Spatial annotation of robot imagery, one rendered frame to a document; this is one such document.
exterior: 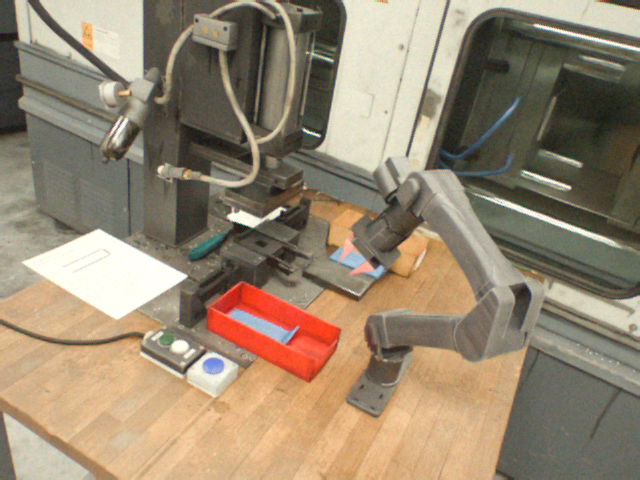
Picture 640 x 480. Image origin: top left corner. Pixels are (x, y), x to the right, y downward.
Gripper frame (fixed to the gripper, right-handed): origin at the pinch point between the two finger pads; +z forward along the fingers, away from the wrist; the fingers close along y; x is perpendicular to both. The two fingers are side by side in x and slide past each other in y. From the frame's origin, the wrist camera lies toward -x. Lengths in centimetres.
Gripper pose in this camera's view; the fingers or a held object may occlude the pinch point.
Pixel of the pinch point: (347, 265)
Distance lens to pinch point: 102.8
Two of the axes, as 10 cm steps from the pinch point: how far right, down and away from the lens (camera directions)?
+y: -6.6, -7.5, 0.5
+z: -5.7, 5.4, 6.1
